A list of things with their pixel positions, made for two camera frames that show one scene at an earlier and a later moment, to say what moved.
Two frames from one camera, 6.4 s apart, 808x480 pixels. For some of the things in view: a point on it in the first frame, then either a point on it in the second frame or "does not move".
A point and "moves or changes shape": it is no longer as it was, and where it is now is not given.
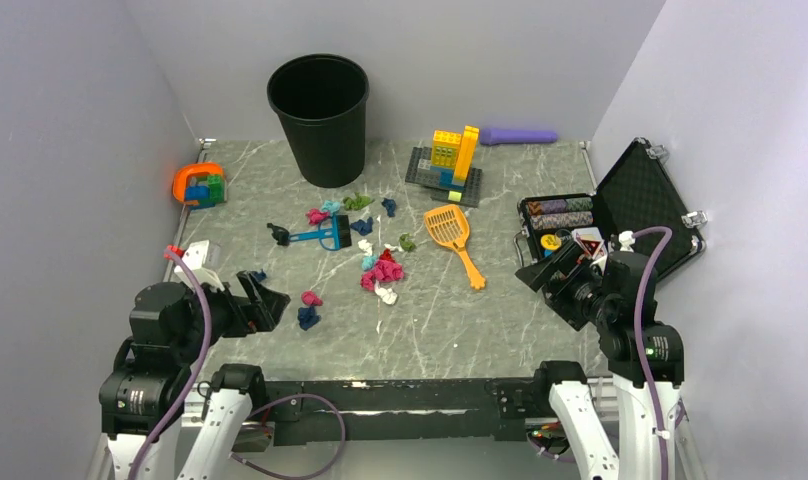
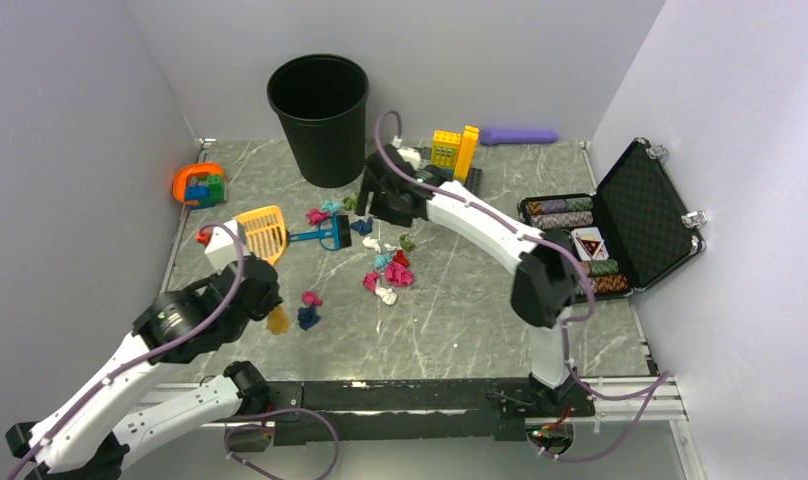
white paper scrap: [387, 295] does not move
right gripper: [538, 273] → [382, 215]
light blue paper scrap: [368, 262] → [382, 260]
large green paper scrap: [357, 203] does not move
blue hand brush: [333, 233] does not move
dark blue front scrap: [307, 317] does not move
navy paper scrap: [364, 228] does not move
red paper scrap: [387, 256] → [400, 258]
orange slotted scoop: [450, 224] moves or changes shape
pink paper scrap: [315, 216] does not move
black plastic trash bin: [321, 100] does not move
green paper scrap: [406, 245] does not move
